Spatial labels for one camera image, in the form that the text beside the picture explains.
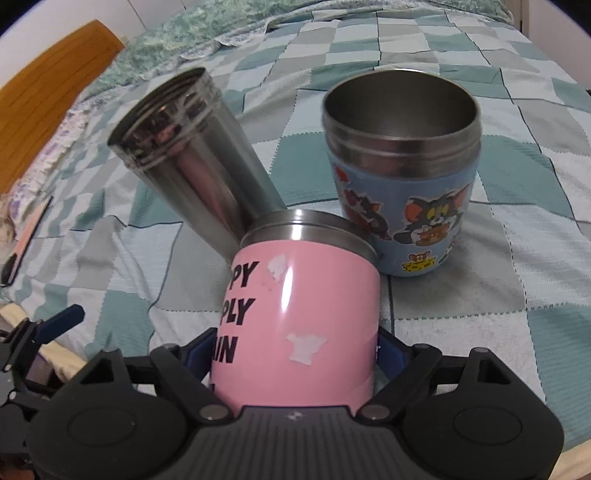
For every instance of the pink cup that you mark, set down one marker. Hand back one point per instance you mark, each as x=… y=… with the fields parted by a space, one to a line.
x=295 y=323

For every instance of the plain steel tumbler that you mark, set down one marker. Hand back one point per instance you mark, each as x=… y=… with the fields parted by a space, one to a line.
x=207 y=175

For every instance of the green patterned quilt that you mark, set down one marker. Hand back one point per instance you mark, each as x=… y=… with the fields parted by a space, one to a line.
x=184 y=32

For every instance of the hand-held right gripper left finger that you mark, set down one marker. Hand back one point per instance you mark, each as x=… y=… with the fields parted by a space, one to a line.
x=199 y=353

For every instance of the wooden headboard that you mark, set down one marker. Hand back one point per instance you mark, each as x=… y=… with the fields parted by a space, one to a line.
x=41 y=101

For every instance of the checkered teal grey blanket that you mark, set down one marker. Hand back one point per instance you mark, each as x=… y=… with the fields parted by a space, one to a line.
x=461 y=300

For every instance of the blue cartoon steel cup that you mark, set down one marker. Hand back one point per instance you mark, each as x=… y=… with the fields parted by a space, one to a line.
x=415 y=221

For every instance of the purple floral pillow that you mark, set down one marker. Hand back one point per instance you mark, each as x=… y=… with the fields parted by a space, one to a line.
x=51 y=157

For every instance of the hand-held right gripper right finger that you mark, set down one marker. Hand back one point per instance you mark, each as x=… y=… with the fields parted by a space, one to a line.
x=392 y=358

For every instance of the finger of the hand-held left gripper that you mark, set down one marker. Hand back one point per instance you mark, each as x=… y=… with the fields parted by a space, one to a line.
x=64 y=319
x=25 y=339

